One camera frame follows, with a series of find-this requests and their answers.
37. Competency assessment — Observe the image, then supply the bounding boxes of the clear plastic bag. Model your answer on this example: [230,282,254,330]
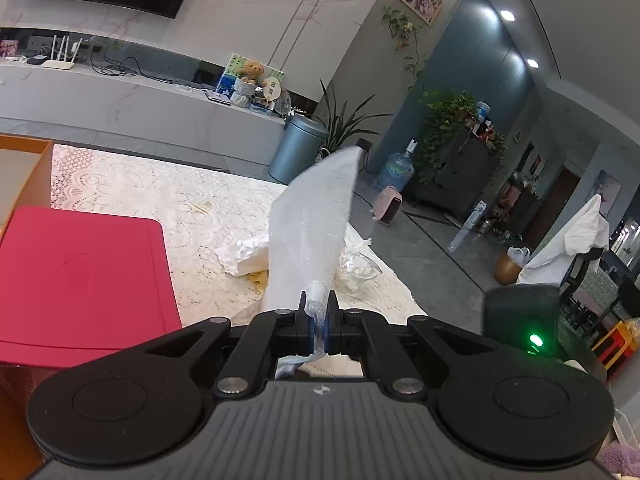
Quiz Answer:
[338,237,384,294]

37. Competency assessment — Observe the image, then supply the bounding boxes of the yellow red stool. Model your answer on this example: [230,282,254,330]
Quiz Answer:
[594,319,640,367]

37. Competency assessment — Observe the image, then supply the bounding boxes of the dark chair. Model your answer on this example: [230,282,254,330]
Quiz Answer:
[559,247,609,312]

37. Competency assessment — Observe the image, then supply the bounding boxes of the hanging vine plant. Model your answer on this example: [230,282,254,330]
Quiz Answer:
[382,6,431,92]

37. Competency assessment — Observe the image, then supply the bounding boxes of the leafy green potted plant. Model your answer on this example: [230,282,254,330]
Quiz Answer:
[415,89,479,184]

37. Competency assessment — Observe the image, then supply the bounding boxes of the long-leaf potted plant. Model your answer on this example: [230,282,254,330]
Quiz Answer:
[315,80,394,167]

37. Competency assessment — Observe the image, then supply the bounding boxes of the dark cabinet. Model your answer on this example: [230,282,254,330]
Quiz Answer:
[402,127,506,221]

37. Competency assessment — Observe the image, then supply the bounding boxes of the blue water jug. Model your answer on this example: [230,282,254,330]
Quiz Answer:
[375,139,419,192]

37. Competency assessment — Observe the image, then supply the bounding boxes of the black cables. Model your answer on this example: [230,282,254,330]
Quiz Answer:
[89,54,177,84]

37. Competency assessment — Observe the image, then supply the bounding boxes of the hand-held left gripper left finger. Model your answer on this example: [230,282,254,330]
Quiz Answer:
[134,290,321,402]

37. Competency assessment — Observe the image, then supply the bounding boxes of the white wrapped roll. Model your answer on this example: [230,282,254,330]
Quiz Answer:
[448,200,489,254]

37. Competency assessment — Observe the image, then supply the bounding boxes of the round white paddle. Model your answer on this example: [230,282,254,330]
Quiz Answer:
[259,77,281,111]

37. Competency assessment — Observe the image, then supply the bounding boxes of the white lace tablecloth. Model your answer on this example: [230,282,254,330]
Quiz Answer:
[50,144,431,379]

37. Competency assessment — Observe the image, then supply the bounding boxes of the purple fluffy cloth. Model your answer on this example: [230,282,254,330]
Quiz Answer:
[597,439,640,480]

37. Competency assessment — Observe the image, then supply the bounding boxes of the white marble television console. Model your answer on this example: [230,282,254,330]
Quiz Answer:
[0,57,286,166]

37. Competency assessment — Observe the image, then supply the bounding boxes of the grey blue trash can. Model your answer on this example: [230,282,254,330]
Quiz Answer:
[268,114,330,185]

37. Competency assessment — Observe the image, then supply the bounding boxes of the brown teddy bear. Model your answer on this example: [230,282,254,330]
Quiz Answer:
[233,60,266,107]

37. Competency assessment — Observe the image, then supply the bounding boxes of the clear container with red lid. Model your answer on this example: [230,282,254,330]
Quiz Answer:
[0,205,184,480]

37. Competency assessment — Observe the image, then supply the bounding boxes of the white router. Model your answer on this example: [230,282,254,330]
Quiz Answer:
[40,34,81,70]

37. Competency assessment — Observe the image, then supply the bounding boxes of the green photo board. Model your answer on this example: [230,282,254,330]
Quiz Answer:
[216,53,286,106]

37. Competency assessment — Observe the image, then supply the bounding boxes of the gold waste bin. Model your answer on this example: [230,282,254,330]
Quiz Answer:
[494,247,531,284]

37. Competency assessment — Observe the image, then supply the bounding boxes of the orange cardboard box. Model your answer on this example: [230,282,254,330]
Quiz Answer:
[0,136,55,231]

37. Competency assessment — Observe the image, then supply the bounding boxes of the white draped cloth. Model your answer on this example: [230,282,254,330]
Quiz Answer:
[517,194,611,286]

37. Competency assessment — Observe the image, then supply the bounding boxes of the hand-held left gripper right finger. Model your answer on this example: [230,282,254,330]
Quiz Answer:
[322,290,507,402]

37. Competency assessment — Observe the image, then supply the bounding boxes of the pink space heater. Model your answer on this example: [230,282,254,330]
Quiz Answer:
[370,186,405,226]

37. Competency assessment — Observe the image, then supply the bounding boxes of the crumpled white tissue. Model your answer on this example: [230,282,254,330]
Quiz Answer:
[214,233,274,277]

